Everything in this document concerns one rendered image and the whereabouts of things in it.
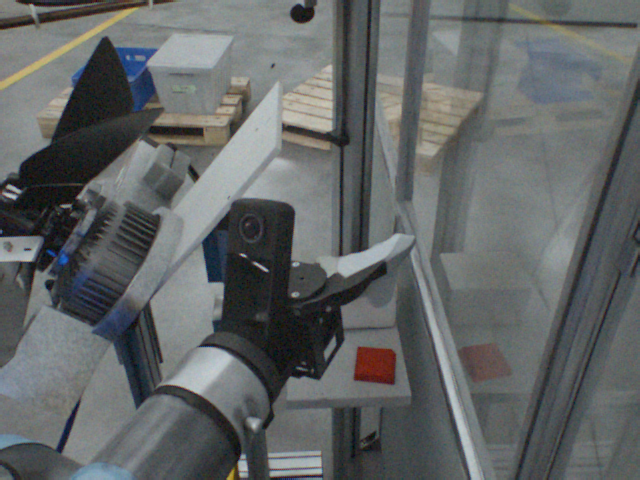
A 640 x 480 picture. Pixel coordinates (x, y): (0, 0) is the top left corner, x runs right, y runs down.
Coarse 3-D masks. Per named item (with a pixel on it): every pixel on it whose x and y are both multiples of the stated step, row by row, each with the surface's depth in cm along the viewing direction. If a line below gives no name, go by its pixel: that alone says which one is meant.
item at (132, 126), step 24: (120, 120) 85; (144, 120) 90; (48, 144) 77; (72, 144) 84; (96, 144) 89; (120, 144) 94; (24, 168) 84; (48, 168) 90; (72, 168) 94; (96, 168) 98
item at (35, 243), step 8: (0, 240) 100; (8, 240) 100; (16, 240) 100; (24, 240) 100; (32, 240) 100; (40, 240) 100; (0, 248) 99; (16, 248) 99; (32, 248) 99; (40, 248) 99; (0, 256) 97; (8, 256) 97; (16, 256) 97; (24, 256) 97; (32, 256) 97
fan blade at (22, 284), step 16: (0, 272) 94; (16, 272) 93; (32, 272) 94; (0, 288) 91; (16, 288) 91; (0, 304) 89; (16, 304) 88; (0, 320) 86; (16, 320) 86; (0, 336) 83; (16, 336) 83; (0, 352) 80
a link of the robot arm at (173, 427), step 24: (144, 408) 39; (168, 408) 38; (192, 408) 38; (120, 432) 38; (144, 432) 37; (168, 432) 37; (192, 432) 37; (216, 432) 38; (96, 456) 37; (120, 456) 35; (144, 456) 35; (168, 456) 36; (192, 456) 37; (216, 456) 38
